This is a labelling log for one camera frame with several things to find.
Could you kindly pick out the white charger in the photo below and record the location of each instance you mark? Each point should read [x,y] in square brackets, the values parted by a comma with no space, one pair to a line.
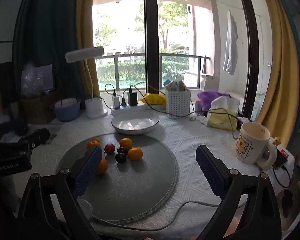
[116,102]

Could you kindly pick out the purple cloth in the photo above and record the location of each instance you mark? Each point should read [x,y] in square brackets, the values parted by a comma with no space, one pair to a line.
[210,97]

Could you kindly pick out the yellow packet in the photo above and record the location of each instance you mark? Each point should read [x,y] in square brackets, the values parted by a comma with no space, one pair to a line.
[153,99]

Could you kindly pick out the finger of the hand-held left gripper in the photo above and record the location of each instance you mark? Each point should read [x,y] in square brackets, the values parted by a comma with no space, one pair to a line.
[38,136]

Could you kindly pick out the white power strip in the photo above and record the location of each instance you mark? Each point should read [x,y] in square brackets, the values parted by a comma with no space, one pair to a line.
[120,110]

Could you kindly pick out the yellow tissue pack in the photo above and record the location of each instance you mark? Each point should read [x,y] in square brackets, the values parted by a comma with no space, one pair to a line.
[220,120]

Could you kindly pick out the dark purple plum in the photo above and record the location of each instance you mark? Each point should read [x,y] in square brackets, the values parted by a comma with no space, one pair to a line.
[120,158]
[122,150]

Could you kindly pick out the yellow curtain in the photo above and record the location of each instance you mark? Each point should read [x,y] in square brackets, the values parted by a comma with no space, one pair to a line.
[277,67]
[85,30]

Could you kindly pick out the white plate with dark rim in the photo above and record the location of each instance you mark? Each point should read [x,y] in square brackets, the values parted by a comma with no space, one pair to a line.
[135,123]

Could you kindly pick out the blue plastic bowl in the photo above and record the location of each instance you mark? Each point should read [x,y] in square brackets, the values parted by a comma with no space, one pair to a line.
[65,112]

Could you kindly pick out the white desk lamp base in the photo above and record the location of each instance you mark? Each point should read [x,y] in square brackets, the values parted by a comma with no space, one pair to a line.
[95,106]

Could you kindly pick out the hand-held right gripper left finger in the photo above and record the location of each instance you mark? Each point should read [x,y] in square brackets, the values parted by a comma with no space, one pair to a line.
[88,172]

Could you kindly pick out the black bag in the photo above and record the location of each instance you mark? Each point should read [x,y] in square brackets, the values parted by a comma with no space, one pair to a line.
[7,130]

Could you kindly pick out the hanging white shirt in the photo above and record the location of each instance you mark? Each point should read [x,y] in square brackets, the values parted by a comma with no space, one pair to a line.
[230,50]

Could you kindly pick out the red cherry tomato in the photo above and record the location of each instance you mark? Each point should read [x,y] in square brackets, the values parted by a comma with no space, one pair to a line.
[109,148]

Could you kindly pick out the small yellow figure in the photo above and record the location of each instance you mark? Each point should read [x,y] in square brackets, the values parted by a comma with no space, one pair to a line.
[277,140]

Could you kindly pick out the dark green curtain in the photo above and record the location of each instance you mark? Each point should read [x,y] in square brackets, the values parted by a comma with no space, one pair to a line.
[47,30]

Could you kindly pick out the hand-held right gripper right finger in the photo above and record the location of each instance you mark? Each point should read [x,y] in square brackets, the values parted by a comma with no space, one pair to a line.
[210,172]

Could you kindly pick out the black charger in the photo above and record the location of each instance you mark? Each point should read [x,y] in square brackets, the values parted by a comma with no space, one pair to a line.
[132,98]

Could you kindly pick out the white mug with bear print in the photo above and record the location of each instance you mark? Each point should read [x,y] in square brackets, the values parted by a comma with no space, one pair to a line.
[251,145]

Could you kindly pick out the blue packet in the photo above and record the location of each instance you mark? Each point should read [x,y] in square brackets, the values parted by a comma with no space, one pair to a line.
[167,83]

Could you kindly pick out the white textured tablecloth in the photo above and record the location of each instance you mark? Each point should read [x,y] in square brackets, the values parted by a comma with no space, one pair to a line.
[202,135]

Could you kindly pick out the balcony railing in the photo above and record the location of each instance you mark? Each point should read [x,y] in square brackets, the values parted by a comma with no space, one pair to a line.
[130,56]

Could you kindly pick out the dark window pillar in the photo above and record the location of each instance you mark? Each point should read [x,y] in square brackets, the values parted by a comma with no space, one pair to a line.
[151,42]

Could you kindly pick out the white adapter with red label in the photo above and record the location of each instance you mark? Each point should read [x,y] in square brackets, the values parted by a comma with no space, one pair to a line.
[286,155]

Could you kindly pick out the brown woven basket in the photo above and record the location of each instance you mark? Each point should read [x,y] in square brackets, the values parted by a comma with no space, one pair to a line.
[37,107]

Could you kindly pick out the orange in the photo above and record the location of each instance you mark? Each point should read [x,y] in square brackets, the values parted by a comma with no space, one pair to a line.
[126,143]
[93,144]
[135,154]
[103,167]

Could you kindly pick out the grey round mat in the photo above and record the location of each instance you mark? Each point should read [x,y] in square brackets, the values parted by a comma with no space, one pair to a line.
[145,180]

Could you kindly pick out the dark sliding door frame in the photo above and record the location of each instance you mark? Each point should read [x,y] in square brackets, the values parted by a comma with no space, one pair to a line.
[250,55]

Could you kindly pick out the white perforated basket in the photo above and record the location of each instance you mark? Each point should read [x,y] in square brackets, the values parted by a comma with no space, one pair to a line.
[178,103]

